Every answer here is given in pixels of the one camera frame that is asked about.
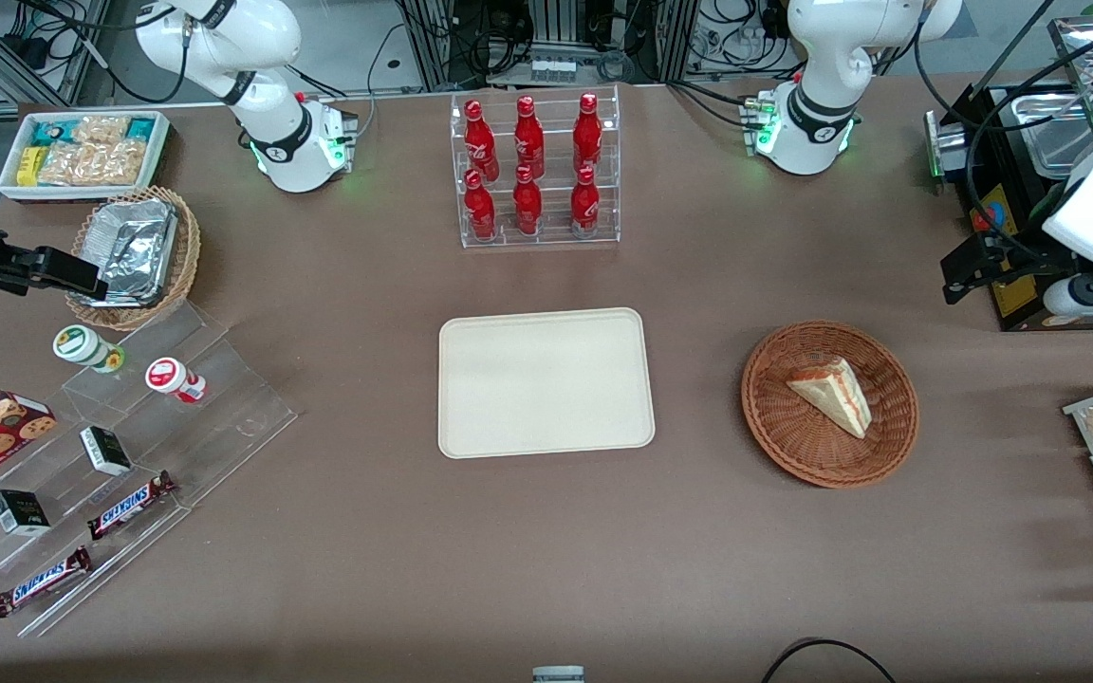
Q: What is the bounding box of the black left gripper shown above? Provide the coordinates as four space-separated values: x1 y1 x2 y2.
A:
941 224 1071 305

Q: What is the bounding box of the triangular sandwich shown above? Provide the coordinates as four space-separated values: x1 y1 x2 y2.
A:
786 357 873 440

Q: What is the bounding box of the light wicker basket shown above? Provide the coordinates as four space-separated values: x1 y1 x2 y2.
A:
65 186 201 331

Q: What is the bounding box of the brown wicker basket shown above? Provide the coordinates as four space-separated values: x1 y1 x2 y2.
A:
741 322 919 489

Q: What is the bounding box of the beige plastic tray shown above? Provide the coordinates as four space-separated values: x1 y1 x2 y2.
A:
438 307 656 460

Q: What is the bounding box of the black hot food display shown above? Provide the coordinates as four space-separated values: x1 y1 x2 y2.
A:
926 14 1093 333

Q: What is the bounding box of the green lid yogurt cup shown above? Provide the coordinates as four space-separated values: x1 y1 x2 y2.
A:
53 324 125 374

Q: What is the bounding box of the white rectangular snack bin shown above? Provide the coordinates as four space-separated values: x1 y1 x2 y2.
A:
0 110 171 202

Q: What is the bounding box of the aluminium foil container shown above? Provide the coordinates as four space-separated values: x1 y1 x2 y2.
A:
80 198 178 307

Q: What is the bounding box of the clear cracker bag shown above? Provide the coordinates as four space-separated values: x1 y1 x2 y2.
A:
37 140 147 188
72 115 133 146

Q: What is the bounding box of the silver box green light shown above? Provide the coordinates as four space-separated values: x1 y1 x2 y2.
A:
924 109 971 183

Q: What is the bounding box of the steel food pan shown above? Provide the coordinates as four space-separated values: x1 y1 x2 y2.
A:
1011 92 1093 179

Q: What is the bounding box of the red lid yogurt cup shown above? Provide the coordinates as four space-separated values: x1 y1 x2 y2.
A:
145 357 208 405

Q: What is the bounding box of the small black box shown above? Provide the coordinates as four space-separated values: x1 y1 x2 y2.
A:
80 426 133 477
0 489 51 537

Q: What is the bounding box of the clear acrylic stepped stand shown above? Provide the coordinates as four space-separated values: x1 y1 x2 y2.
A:
0 302 299 638

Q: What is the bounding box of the Snickers chocolate bar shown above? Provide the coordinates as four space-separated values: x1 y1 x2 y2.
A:
86 471 177 542
0 546 92 619

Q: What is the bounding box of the red cola bottle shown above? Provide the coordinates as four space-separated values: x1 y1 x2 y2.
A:
572 92 603 174
513 95 546 179
463 99 500 181
464 169 498 240
570 166 601 238
512 165 544 236

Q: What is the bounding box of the clear acrylic bottle rack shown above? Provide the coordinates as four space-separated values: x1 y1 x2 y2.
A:
450 83 621 249

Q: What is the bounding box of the black cable loop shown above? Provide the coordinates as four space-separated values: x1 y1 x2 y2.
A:
760 637 898 683

